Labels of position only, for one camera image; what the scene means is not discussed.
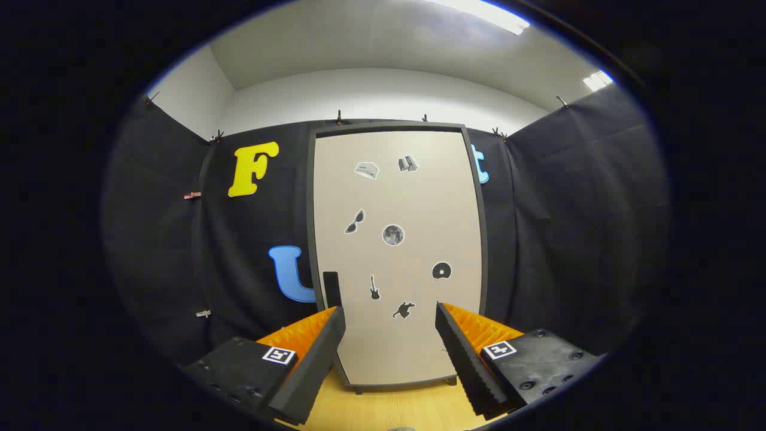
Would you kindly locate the black backdrop cloth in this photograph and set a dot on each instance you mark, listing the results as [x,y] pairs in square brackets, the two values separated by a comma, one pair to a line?
[538,239]

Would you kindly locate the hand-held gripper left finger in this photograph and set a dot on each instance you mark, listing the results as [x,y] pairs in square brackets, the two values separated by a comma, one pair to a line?
[317,371]

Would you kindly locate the grey cabinet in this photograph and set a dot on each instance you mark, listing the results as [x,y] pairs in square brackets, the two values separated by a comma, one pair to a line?
[310,209]

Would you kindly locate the long ceiling light panel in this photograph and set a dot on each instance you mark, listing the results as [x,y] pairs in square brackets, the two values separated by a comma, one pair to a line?
[488,15]

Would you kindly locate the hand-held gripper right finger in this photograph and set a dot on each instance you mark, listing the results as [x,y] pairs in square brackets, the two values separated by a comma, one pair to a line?
[464,371]

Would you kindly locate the small ceiling light panel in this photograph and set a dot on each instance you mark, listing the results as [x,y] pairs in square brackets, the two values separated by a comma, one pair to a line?
[598,81]

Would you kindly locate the row of black spring clamps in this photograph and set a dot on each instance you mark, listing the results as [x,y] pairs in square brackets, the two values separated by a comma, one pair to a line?
[340,117]

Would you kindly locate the beige cabinet door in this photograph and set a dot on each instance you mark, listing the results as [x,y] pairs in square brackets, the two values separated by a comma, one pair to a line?
[419,197]

